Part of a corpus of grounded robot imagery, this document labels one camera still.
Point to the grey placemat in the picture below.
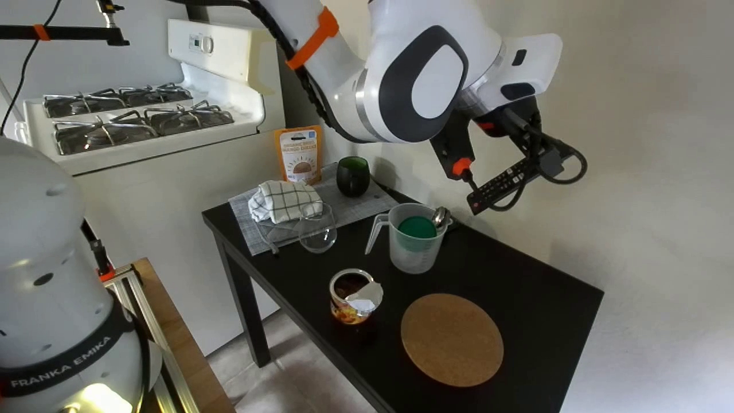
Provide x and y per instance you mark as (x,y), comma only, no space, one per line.
(355,206)

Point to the green ball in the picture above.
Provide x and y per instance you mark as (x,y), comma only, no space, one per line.
(417,228)

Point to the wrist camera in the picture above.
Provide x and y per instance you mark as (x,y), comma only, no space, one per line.
(453,140)

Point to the stove burner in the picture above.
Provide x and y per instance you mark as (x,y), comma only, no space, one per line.
(153,94)
(80,104)
(103,135)
(189,117)

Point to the white checked cloth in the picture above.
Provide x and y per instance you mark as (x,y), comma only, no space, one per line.
(284,201)

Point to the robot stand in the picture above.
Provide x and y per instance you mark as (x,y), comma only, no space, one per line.
(183,355)

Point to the open glass jar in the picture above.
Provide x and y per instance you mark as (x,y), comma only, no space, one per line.
(350,304)

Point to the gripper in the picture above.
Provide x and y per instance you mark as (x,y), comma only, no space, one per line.
(516,112)

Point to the metal spoon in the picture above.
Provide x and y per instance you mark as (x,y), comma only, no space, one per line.
(440,217)

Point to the clear plastic measuring jug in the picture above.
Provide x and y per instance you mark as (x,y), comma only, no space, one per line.
(410,255)

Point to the clear glass cup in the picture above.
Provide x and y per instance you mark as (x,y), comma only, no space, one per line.
(318,232)

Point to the round cork mat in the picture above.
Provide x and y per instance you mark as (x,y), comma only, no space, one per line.
(452,339)

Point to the black remote control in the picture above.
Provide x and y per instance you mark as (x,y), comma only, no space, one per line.
(500,184)

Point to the black cup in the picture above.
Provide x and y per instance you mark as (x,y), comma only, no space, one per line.
(352,178)

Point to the white gas stove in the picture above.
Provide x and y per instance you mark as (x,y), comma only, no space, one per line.
(172,189)

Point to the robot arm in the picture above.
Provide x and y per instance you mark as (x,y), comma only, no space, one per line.
(424,80)

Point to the orange food packet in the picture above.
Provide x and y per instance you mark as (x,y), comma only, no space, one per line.
(298,154)

